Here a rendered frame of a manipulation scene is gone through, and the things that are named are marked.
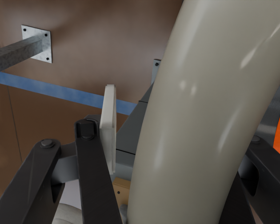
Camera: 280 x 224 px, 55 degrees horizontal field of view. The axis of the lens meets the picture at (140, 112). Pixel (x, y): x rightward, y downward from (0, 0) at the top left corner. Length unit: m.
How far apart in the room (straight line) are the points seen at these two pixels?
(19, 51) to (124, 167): 1.03
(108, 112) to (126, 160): 0.69
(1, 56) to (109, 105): 1.41
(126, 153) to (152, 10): 0.82
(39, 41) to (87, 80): 0.36
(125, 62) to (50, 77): 0.55
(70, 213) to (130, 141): 0.30
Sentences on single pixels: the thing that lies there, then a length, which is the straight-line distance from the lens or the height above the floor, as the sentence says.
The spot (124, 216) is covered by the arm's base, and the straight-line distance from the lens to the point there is 0.90.
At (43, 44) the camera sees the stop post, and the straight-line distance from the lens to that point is 1.80.
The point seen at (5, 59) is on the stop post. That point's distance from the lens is 1.58.
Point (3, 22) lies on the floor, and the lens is 1.96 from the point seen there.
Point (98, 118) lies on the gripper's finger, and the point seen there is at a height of 1.25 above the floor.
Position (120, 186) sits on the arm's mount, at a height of 0.83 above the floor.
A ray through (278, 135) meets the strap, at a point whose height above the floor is 0.02.
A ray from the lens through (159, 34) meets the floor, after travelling 1.46.
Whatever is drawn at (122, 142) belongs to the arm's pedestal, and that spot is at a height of 0.70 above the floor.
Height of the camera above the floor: 1.38
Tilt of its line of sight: 56 degrees down
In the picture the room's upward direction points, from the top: 146 degrees counter-clockwise
